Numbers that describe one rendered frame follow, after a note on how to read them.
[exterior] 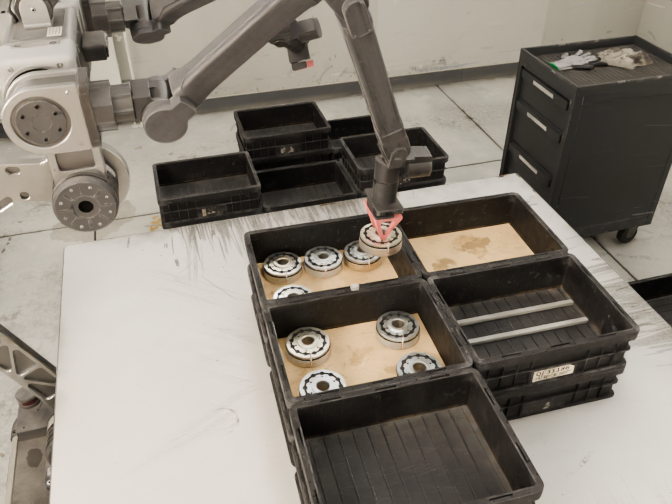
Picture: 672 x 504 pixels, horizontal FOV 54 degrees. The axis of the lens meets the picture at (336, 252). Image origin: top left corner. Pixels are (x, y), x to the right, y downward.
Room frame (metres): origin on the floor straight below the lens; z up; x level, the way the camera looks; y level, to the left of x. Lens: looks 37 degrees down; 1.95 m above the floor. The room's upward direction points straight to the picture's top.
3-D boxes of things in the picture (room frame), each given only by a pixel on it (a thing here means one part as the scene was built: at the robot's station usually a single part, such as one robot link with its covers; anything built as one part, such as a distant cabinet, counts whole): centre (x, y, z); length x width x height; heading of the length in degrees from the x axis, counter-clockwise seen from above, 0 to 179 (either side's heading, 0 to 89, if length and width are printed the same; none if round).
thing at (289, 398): (1.04, -0.06, 0.92); 0.40 x 0.30 x 0.02; 105
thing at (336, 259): (1.40, 0.03, 0.86); 0.10 x 0.10 x 0.01
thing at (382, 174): (1.30, -0.12, 1.20); 0.07 x 0.06 x 0.07; 107
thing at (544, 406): (1.14, -0.45, 0.76); 0.40 x 0.30 x 0.12; 105
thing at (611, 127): (2.74, -1.17, 0.45); 0.60 x 0.45 x 0.90; 106
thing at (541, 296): (1.14, -0.45, 0.87); 0.40 x 0.30 x 0.11; 105
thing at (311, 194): (2.41, 0.14, 0.31); 0.40 x 0.30 x 0.34; 106
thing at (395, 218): (1.28, -0.11, 1.07); 0.07 x 0.07 x 0.09; 16
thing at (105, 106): (1.08, 0.40, 1.45); 0.09 x 0.08 x 0.12; 16
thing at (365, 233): (1.29, -0.11, 1.01); 0.10 x 0.10 x 0.01
